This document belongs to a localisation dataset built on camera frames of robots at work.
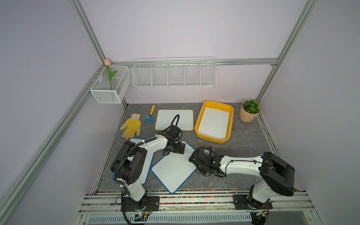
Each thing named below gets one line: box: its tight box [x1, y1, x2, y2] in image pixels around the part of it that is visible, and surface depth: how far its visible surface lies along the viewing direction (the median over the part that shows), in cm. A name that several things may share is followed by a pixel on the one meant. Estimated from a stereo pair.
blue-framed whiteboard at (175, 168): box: [150, 140, 197, 195], surface depth 86 cm
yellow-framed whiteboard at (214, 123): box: [197, 107, 230, 140], surface depth 108 cm
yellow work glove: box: [120, 113, 142, 140], surface depth 108 cm
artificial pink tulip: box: [104, 58, 118, 91], surface depth 92 cm
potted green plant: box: [239, 98, 261, 123], surface depth 103 cm
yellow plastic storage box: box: [194, 100, 234, 144], surface depth 113 cm
